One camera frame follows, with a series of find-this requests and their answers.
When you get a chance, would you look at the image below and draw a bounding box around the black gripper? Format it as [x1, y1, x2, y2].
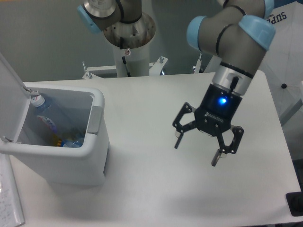
[172, 83, 245, 167]

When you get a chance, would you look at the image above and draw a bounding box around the clear plastic bottle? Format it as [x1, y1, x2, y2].
[30, 95, 85, 148]

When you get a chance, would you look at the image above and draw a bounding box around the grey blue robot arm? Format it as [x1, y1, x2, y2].
[77, 0, 276, 166]

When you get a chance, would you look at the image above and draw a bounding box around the white plastic trash can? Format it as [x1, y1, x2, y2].
[0, 82, 109, 185]

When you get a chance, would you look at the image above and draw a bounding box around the white trash can lid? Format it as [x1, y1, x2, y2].
[0, 55, 31, 142]

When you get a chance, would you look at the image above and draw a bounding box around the white superior umbrella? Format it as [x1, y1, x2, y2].
[204, 0, 303, 126]

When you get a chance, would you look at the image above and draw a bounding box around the black device at edge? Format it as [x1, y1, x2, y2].
[285, 192, 303, 217]

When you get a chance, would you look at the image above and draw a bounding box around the blue yellow snack package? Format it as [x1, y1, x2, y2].
[54, 135, 62, 147]

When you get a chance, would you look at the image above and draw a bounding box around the white metal base frame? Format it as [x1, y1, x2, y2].
[82, 56, 168, 79]

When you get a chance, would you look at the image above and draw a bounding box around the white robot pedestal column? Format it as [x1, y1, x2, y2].
[103, 12, 156, 72]

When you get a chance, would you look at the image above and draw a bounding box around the black cable on pedestal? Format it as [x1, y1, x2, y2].
[119, 36, 131, 78]

